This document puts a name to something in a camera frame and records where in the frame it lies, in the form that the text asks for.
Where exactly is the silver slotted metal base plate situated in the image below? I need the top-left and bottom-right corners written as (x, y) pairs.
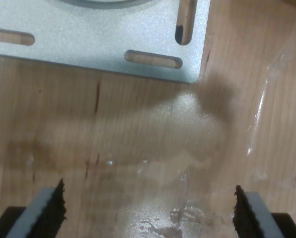
top-left (0, 0), bottom-right (211, 84)

